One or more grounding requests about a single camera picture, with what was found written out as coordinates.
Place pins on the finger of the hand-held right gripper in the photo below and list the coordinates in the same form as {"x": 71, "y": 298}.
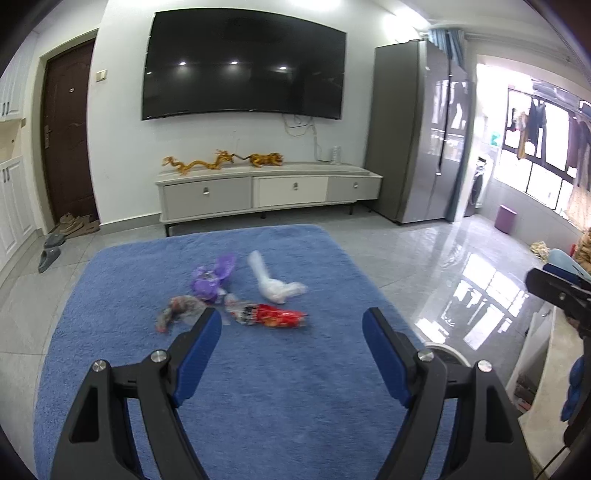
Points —
{"x": 561, "y": 270}
{"x": 549, "y": 288}

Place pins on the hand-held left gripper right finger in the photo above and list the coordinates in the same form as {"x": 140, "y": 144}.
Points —
{"x": 388, "y": 355}

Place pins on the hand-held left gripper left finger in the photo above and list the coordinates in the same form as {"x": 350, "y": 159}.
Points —
{"x": 198, "y": 355}

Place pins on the clear crinkled candy wrapper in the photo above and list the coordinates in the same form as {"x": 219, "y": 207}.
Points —
{"x": 180, "y": 311}

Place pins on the purple wrapper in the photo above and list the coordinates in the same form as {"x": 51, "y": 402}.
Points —
{"x": 210, "y": 284}

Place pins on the red snack wrapper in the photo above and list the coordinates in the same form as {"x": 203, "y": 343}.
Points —
{"x": 274, "y": 316}

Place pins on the white plastic bag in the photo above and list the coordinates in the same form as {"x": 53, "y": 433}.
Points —
{"x": 272, "y": 288}

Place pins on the person's right hand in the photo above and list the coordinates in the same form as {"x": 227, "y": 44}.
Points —
{"x": 572, "y": 383}

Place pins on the light blue chair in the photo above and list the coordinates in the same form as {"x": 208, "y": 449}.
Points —
{"x": 563, "y": 261}

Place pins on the yellowish cloth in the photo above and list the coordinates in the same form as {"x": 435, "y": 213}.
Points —
{"x": 539, "y": 250}

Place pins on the brown patterned cloth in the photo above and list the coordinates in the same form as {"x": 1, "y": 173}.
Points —
{"x": 584, "y": 251}

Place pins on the purple stool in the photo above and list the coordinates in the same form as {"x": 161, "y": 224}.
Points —
{"x": 505, "y": 220}

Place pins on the large window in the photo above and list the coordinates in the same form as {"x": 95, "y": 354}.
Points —
{"x": 540, "y": 180}

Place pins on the blue fluffy blanket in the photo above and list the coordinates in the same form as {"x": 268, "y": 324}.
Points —
{"x": 277, "y": 415}

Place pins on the washing machine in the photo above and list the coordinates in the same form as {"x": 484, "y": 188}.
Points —
{"x": 479, "y": 189}

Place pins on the hanging dark red garment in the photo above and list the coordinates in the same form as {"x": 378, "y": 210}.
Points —
{"x": 579, "y": 143}

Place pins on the hanging beige garment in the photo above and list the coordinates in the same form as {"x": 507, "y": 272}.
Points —
{"x": 521, "y": 138}

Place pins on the brown shoe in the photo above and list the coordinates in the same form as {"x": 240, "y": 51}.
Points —
{"x": 85, "y": 227}
{"x": 68, "y": 220}

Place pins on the grey slipper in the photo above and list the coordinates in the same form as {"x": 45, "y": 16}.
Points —
{"x": 55, "y": 241}
{"x": 48, "y": 261}

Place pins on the grey white television cabinet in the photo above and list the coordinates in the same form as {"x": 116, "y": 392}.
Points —
{"x": 277, "y": 191}

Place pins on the golden dragon figurine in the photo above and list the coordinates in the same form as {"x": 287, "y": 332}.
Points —
{"x": 198, "y": 164}

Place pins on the grey double-door refrigerator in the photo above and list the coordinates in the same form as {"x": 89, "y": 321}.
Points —
{"x": 415, "y": 138}

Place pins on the golden tiger figurine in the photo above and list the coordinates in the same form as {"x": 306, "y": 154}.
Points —
{"x": 266, "y": 159}

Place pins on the blue curtain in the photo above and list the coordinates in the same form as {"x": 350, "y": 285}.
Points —
{"x": 450, "y": 44}

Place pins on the dark brown door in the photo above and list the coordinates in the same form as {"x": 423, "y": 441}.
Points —
{"x": 69, "y": 138}

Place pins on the green white wall sticker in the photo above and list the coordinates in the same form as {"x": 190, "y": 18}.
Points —
{"x": 495, "y": 140}

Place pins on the white wall cabinets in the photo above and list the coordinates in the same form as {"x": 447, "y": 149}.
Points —
{"x": 16, "y": 207}

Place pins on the black wall television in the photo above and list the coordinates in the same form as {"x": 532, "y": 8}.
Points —
{"x": 244, "y": 64}

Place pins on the wall light switch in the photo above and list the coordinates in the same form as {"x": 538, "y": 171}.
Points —
{"x": 102, "y": 75}

